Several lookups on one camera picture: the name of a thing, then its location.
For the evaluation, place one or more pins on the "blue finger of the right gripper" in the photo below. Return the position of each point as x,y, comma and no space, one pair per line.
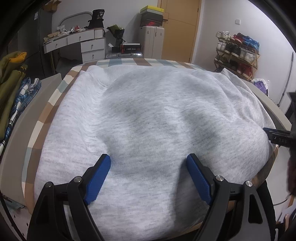
280,137

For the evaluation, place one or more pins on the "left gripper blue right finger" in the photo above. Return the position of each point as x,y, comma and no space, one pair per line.
235,210

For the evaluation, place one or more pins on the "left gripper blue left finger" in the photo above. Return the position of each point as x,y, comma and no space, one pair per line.
48,221

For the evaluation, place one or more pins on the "light grey sweatshirt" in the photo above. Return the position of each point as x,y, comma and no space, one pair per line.
150,138

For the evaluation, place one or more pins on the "purple bag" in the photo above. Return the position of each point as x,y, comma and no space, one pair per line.
261,84

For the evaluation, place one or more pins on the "checkered bed sheet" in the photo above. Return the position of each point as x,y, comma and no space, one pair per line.
53,111

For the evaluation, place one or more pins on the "wooden shoe rack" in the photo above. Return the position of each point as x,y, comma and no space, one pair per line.
237,53

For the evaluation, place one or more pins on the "blue plaid shirt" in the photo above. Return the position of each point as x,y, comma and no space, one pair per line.
26,92

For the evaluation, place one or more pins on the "wooden door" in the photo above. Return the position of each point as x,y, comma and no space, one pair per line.
181,19

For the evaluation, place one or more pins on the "olive green hoodie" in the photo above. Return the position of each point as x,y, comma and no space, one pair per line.
13,70

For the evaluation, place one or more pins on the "white tall cabinet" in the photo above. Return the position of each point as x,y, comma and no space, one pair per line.
151,39

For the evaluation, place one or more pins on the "silver suitcase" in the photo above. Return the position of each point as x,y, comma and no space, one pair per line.
123,56

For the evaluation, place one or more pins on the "stacked shoeboxes on cabinet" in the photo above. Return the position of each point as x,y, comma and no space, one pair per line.
151,16

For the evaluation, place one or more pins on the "black red shoebox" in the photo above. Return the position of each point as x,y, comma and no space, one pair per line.
130,48

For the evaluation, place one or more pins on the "dark plant bouquet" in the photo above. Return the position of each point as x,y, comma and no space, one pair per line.
117,32

